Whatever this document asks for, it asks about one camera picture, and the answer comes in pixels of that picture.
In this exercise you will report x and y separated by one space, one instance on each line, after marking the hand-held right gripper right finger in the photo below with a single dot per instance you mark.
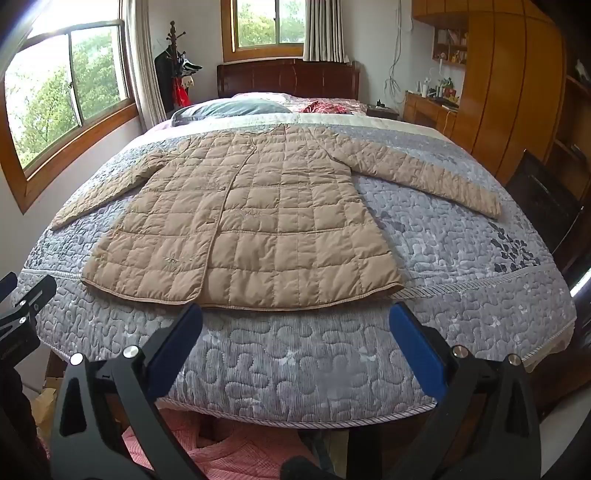
415 353

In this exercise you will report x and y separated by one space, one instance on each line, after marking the dark nightstand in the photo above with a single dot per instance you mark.
382 112

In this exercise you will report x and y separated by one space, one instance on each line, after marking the wooden coat rack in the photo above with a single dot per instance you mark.
173 39

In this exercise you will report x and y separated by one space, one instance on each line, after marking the grey-blue pillow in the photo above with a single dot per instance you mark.
231 110

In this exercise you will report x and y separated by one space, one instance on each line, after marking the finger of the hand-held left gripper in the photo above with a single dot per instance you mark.
34 300
6 286

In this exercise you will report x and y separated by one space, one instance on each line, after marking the beige quilted jacket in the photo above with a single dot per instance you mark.
258 221

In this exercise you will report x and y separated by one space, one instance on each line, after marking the red bag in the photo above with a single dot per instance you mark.
183 94

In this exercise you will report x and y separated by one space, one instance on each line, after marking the small wooden-framed window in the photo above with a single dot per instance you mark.
268 23

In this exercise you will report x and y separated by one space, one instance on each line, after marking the large wooden-framed window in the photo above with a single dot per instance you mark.
51 97

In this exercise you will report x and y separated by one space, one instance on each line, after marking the pink patterned pillow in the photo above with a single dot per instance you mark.
277 98

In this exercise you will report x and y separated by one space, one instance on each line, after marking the red patterned cloth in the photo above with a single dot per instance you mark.
325 108

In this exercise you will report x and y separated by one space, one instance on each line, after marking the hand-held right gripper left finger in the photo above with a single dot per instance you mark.
174 353

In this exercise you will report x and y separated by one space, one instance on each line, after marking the plain cream curtain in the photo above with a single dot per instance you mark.
145 69

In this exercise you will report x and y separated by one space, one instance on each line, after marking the open wooden shelf unit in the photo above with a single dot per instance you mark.
575 120

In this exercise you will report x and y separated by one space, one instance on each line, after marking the wooden wall shelf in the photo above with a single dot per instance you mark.
450 46

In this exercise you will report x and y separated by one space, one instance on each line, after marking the dark wooden headboard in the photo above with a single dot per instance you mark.
286 78

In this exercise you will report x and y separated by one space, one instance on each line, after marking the wooden wardrobe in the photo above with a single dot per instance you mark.
508 83

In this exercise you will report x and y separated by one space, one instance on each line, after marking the wooden desk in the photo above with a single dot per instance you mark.
427 113

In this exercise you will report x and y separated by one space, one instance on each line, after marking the grey quilted bedspread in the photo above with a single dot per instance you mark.
286 360

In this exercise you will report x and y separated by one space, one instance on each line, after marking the dark cloth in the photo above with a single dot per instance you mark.
18 415

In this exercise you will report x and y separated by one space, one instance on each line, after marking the pink checked clothing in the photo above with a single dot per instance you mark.
231 452

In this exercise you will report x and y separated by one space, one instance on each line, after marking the cardboard piece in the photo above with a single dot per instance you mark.
44 406

